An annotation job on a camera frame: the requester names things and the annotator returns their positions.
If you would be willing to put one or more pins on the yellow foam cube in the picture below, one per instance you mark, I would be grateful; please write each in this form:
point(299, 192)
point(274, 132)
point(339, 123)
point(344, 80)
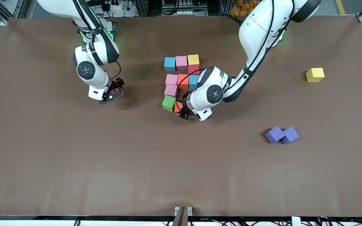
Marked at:
point(315, 75)
point(193, 59)

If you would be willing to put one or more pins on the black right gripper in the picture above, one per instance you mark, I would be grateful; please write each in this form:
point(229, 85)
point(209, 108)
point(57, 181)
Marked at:
point(117, 84)

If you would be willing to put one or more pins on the red foam cube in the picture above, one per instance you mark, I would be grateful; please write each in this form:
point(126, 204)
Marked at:
point(193, 69)
point(115, 92)

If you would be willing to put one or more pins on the pink foam cube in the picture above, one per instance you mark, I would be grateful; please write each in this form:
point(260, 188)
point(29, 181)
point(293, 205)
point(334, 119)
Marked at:
point(170, 90)
point(171, 79)
point(181, 62)

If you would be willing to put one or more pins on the small white box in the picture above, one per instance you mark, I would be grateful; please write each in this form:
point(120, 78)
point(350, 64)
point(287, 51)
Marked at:
point(296, 221)

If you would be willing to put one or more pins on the orange foam cube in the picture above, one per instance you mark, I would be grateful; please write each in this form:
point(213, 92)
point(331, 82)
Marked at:
point(183, 82)
point(178, 107)

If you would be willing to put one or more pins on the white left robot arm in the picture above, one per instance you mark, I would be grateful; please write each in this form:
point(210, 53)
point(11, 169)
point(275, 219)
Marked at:
point(218, 88)

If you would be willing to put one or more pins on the blue foam cube with scribble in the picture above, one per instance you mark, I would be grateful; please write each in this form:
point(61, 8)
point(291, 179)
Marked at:
point(169, 63)

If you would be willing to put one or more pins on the brown table cover mat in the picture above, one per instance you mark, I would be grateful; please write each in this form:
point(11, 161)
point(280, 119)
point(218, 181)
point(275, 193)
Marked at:
point(181, 175)

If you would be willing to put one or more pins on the green foam cube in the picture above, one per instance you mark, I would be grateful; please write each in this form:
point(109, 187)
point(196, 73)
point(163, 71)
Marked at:
point(168, 103)

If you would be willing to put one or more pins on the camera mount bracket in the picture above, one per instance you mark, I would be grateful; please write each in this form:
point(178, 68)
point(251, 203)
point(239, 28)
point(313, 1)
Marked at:
point(181, 216)

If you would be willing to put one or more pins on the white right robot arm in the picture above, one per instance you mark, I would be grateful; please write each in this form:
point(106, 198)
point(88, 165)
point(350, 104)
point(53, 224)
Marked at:
point(93, 62)

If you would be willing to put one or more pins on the orange mesh bags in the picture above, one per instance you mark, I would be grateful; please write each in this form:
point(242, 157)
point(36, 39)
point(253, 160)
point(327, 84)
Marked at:
point(242, 8)

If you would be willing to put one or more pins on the black equipment rack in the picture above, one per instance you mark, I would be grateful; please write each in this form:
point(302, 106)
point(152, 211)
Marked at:
point(214, 8)

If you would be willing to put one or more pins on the white power strip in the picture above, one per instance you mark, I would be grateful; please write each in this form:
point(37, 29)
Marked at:
point(116, 6)

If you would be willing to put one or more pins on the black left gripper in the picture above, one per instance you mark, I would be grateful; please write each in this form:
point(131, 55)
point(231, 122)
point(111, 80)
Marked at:
point(185, 106)

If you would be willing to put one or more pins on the purple foam cube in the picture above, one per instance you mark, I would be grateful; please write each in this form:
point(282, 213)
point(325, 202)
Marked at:
point(274, 134)
point(291, 135)

